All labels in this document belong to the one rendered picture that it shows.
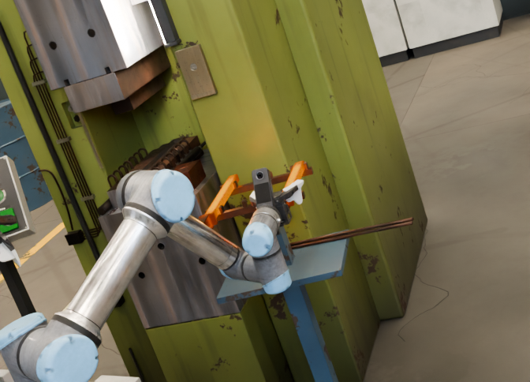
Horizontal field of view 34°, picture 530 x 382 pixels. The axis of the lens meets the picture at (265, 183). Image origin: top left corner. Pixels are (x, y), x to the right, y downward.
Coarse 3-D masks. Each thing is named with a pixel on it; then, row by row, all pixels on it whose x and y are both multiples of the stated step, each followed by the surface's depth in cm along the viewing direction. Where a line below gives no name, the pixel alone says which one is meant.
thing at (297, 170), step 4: (296, 164) 277; (300, 164) 275; (296, 168) 273; (300, 168) 272; (292, 172) 271; (296, 172) 269; (300, 172) 271; (292, 176) 267; (296, 176) 266; (300, 176) 270; (288, 180) 264; (292, 180) 263; (296, 180) 263; (288, 184) 261; (284, 188) 259; (292, 200) 250; (288, 204) 250; (292, 204) 250
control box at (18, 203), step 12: (0, 168) 304; (12, 168) 306; (0, 180) 303; (12, 180) 303; (12, 192) 302; (0, 204) 301; (12, 204) 301; (24, 204) 305; (24, 216) 300; (24, 228) 299; (12, 240) 304
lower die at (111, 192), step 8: (168, 144) 330; (184, 144) 325; (192, 144) 327; (152, 152) 336; (176, 152) 318; (184, 152) 319; (200, 152) 332; (144, 160) 328; (160, 160) 312; (136, 168) 316; (160, 168) 303; (168, 168) 305; (112, 192) 302; (112, 200) 304
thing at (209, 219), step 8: (232, 176) 288; (224, 184) 283; (232, 184) 282; (224, 192) 275; (216, 200) 269; (224, 200) 271; (208, 208) 264; (216, 208) 263; (200, 216) 256; (208, 216) 257; (216, 216) 261; (208, 224) 256; (216, 224) 257
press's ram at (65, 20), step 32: (32, 0) 283; (64, 0) 280; (96, 0) 277; (128, 0) 293; (32, 32) 287; (64, 32) 284; (96, 32) 281; (128, 32) 288; (160, 32) 311; (64, 64) 289; (96, 64) 285; (128, 64) 284
